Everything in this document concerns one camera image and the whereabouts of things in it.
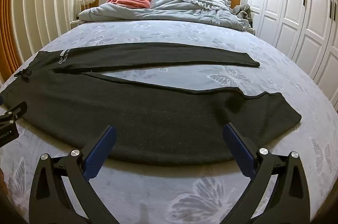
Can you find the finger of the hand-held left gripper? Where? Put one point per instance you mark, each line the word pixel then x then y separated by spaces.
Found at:
pixel 14 111

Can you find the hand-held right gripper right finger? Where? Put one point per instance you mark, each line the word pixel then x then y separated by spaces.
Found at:
pixel 239 150

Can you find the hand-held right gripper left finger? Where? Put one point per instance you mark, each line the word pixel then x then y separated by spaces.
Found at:
pixel 101 152

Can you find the dark grey pants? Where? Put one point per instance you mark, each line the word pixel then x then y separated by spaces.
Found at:
pixel 158 118

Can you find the bed with butterfly sheet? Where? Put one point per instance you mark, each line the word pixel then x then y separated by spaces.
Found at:
pixel 184 195

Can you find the orange curtain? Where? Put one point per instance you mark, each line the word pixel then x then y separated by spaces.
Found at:
pixel 8 28

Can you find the cream nightstand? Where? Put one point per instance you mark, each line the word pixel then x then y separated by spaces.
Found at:
pixel 74 24

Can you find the white pleated curtain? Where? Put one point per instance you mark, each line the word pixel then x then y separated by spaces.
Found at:
pixel 45 2

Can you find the grey clothes pile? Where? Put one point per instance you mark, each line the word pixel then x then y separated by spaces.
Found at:
pixel 243 11

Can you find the light blue duvet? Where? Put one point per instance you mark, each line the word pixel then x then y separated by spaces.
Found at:
pixel 184 10

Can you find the white panelled wardrobe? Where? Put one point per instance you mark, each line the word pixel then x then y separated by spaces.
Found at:
pixel 290 2

